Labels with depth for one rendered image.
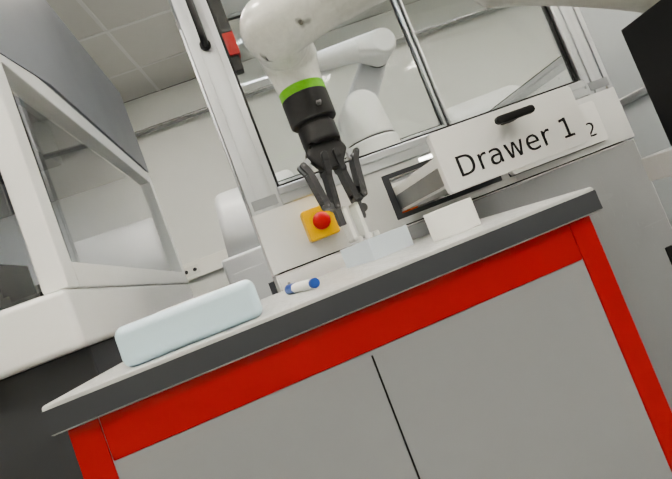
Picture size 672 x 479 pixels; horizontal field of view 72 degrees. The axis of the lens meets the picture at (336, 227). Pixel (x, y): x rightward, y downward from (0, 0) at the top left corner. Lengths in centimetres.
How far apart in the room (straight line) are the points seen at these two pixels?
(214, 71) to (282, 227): 40
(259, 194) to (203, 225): 332
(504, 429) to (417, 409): 10
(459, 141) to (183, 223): 378
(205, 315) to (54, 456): 56
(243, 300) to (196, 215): 393
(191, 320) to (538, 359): 38
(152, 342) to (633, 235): 121
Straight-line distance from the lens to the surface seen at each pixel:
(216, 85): 118
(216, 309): 51
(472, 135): 86
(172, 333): 52
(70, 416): 53
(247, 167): 111
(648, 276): 145
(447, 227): 64
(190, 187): 448
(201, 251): 439
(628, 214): 143
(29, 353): 92
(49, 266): 93
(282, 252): 108
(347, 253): 88
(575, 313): 60
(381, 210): 113
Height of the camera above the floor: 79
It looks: 3 degrees up
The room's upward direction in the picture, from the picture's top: 21 degrees counter-clockwise
